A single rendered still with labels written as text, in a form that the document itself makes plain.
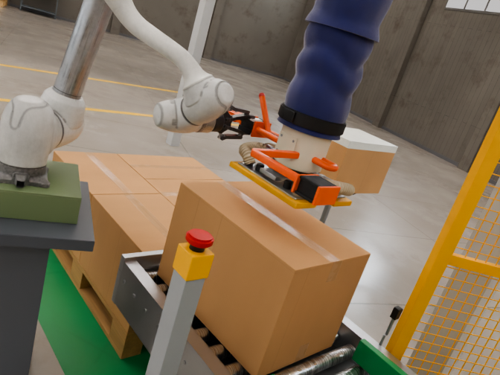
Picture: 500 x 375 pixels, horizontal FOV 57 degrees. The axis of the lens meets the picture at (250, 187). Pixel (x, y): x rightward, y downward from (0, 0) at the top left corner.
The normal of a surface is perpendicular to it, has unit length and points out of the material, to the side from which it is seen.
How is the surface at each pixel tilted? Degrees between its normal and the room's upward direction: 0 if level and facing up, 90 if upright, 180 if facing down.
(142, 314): 90
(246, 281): 90
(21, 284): 90
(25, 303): 90
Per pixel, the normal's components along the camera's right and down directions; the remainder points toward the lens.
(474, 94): -0.90, -0.13
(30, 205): 0.34, 0.40
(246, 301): -0.72, 0.02
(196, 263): 0.61, 0.43
